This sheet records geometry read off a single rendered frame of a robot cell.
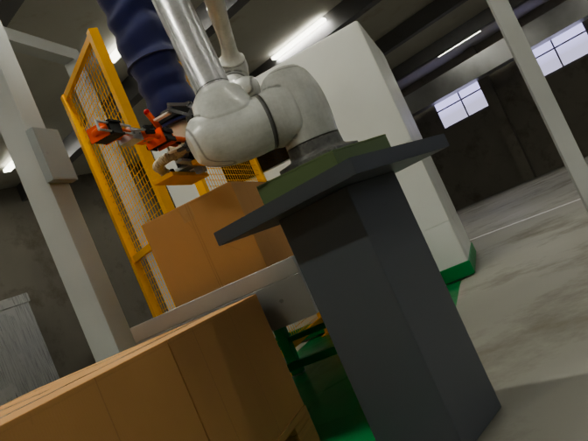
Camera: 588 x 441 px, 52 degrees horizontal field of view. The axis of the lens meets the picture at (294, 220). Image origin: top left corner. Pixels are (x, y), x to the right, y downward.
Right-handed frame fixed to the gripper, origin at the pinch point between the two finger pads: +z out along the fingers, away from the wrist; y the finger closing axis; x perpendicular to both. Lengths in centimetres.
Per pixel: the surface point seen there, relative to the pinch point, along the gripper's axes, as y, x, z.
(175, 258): 44.6, -5.2, 13.3
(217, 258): 51, -5, -2
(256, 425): 100, -55, -16
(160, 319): 63, -13, 24
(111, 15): -60, 15, 7
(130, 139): 2.9, -24.2, 1.0
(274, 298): 72, -14, -20
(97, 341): 61, 56, 106
